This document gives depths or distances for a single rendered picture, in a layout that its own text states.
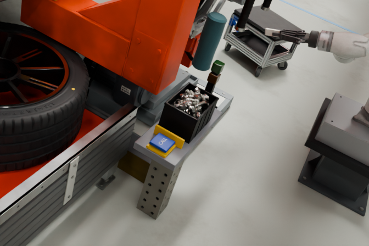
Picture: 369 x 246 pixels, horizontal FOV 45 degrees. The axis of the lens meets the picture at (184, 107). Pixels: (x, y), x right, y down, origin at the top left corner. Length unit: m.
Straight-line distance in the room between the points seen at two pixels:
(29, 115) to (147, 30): 0.50
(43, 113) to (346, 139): 1.39
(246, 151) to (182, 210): 0.62
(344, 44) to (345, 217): 0.90
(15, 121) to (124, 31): 0.51
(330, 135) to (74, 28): 1.27
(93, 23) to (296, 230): 1.30
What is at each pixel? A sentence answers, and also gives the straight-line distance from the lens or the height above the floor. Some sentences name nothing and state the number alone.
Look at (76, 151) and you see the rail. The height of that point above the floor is 0.39.
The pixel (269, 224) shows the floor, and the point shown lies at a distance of 2.17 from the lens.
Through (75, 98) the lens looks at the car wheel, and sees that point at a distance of 1.64.
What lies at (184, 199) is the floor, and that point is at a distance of 2.09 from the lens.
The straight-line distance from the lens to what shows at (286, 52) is 3.36.
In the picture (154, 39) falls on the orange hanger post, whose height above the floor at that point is 0.74.
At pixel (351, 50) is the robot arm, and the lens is 2.04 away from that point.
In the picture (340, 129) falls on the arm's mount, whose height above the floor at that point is 0.41.
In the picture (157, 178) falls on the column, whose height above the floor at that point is 0.22.
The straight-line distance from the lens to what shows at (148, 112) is 2.23.
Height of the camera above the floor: 1.49
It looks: 35 degrees down
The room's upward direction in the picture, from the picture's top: 19 degrees clockwise
